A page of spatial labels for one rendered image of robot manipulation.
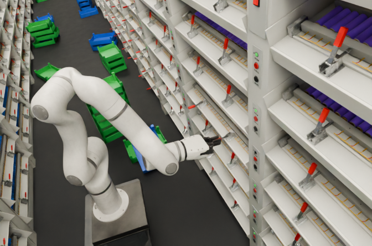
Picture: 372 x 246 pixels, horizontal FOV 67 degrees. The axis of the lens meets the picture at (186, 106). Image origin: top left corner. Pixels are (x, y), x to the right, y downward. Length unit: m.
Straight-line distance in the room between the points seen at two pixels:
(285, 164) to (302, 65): 0.38
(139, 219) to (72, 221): 0.68
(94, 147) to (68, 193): 0.96
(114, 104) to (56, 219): 1.32
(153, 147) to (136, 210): 0.61
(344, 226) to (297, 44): 0.46
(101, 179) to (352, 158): 1.05
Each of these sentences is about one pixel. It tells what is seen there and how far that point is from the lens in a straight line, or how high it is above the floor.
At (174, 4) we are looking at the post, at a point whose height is 1.17.
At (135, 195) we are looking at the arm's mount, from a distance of 1.61.
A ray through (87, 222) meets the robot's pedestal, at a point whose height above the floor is 0.28.
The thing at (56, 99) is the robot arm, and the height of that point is 1.10.
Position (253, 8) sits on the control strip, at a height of 1.34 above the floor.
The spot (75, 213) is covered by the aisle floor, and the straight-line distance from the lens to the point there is 2.13.
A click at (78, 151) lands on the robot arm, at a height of 0.82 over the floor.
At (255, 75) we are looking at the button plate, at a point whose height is 1.16.
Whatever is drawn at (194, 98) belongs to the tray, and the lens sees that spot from 1.50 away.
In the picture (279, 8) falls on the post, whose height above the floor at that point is 1.35.
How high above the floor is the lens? 1.61
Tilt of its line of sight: 39 degrees down
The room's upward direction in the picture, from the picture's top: 11 degrees counter-clockwise
